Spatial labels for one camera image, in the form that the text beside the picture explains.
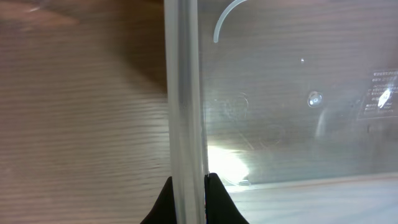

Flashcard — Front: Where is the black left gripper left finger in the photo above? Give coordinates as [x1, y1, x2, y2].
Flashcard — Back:
[141, 177, 177, 224]

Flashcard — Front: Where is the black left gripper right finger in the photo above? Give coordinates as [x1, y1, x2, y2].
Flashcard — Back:
[204, 173, 248, 224]

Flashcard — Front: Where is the clear plastic storage container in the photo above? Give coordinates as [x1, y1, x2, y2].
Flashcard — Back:
[164, 0, 397, 223]

